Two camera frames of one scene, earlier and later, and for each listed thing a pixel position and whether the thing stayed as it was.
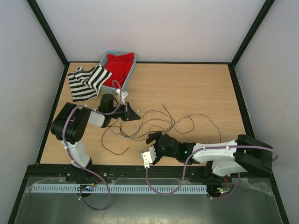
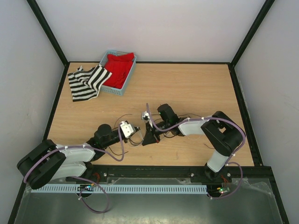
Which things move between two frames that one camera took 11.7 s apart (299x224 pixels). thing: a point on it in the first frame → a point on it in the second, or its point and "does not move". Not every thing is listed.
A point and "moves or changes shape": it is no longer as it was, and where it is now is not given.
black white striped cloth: (84, 84) does not move
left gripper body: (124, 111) → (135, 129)
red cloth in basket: (119, 66) does not move
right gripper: (153, 136) → (151, 136)
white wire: (166, 129) moves or changes shape
